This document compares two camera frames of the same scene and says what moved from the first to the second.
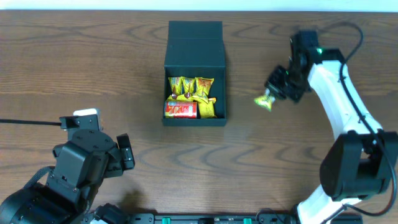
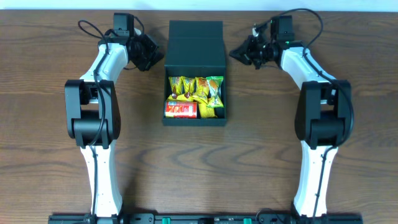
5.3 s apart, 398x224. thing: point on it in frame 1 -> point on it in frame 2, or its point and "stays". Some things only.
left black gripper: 114,157 -> 155,54
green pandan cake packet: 265,101 -> 214,83
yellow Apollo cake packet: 188,85 stays
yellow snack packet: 206,110 stays
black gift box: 196,48 stays
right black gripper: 270,83 -> 244,52
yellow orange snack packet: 202,87 stays
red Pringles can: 178,109 stays
